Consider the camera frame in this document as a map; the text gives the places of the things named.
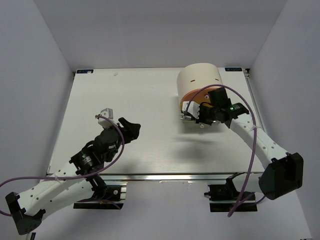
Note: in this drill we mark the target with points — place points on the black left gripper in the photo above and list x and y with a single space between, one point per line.
132 130

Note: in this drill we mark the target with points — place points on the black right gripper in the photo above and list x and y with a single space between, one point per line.
200 120

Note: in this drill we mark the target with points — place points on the orange top drawer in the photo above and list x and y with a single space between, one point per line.
203 96

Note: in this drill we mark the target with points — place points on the silver combination wrench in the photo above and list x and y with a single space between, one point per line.
184 117

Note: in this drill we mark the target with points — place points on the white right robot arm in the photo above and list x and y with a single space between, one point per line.
272 170

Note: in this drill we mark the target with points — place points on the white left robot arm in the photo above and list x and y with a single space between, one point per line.
78 180

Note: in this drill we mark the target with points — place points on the right blue logo sticker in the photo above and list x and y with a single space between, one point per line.
233 69

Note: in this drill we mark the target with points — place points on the blue logo sticker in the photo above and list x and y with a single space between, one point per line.
84 71
233 69

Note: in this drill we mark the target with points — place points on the cream cylindrical drawer cabinet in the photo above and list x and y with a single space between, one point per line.
196 76

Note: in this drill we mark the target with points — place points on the left blue logo sticker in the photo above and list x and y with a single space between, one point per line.
84 71

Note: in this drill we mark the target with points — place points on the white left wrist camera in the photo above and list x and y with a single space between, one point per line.
106 116

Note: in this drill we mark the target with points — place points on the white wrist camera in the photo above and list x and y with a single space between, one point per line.
190 108
106 116

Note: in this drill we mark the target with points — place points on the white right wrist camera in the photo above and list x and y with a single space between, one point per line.
190 108

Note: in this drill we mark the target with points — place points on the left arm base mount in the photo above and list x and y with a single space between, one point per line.
107 195

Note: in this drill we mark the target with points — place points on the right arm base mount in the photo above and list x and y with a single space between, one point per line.
222 197

